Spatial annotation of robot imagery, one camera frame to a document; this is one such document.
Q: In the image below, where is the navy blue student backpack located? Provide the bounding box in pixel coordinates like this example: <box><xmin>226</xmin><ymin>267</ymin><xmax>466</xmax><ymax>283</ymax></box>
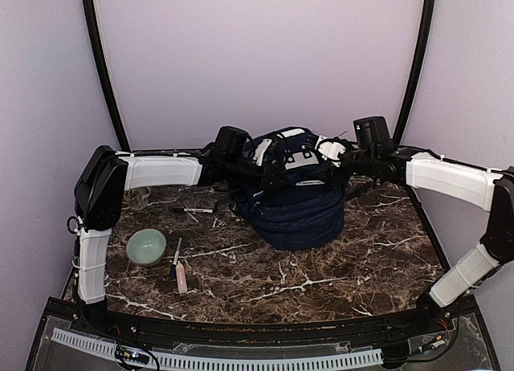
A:
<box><xmin>230</xmin><ymin>127</ymin><xmax>349</xmax><ymax>251</ymax></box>

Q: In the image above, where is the black capped white marker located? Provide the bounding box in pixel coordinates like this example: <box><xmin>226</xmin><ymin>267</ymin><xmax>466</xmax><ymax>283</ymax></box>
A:
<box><xmin>170</xmin><ymin>207</ymin><xmax>214</xmax><ymax>214</ymax></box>

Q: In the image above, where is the pink pencil-shaped eraser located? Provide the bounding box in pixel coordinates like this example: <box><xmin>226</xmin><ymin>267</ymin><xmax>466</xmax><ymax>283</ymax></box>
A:
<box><xmin>175</xmin><ymin>262</ymin><xmax>188</xmax><ymax>295</ymax></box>

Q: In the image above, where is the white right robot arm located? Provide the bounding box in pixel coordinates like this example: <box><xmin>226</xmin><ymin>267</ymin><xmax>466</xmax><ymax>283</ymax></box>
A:
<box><xmin>313</xmin><ymin>116</ymin><xmax>513</xmax><ymax>334</ymax></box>

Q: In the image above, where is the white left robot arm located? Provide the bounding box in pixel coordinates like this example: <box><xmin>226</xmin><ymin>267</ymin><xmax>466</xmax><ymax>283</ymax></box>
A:
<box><xmin>72</xmin><ymin>126</ymin><xmax>284</xmax><ymax>336</ymax></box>

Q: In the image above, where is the cream patterned ceramic mug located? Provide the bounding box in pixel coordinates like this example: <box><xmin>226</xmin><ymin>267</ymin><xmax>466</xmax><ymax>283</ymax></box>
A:
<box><xmin>124</xmin><ymin>187</ymin><xmax>151</xmax><ymax>211</ymax></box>

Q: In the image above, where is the light green ceramic bowl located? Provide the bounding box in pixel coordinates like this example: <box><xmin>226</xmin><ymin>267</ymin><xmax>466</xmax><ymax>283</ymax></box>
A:
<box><xmin>125</xmin><ymin>229</ymin><xmax>167</xmax><ymax>267</ymax></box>

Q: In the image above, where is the black right frame post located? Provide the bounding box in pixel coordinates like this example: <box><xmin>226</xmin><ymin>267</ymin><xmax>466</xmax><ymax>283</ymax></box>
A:
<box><xmin>393</xmin><ymin>0</ymin><xmax>435</xmax><ymax>145</ymax></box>

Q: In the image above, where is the black frame post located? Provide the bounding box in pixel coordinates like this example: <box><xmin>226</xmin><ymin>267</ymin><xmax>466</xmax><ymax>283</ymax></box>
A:
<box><xmin>82</xmin><ymin>0</ymin><xmax>131</xmax><ymax>152</ymax></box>
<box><xmin>393</xmin><ymin>0</ymin><xmax>435</xmax><ymax>145</ymax></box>

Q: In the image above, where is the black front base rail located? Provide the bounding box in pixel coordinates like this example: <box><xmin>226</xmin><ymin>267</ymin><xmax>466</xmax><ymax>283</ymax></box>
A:
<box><xmin>31</xmin><ymin>294</ymin><xmax>483</xmax><ymax>350</ymax></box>

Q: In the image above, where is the white slotted cable duct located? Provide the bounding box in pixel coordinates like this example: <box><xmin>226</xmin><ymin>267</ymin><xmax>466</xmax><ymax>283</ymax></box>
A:
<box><xmin>50</xmin><ymin>328</ymin><xmax>383</xmax><ymax>370</ymax></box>

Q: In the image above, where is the black left frame post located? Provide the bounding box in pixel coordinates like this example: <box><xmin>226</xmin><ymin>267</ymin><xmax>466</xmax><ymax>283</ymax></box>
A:
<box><xmin>82</xmin><ymin>0</ymin><xmax>131</xmax><ymax>152</ymax></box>

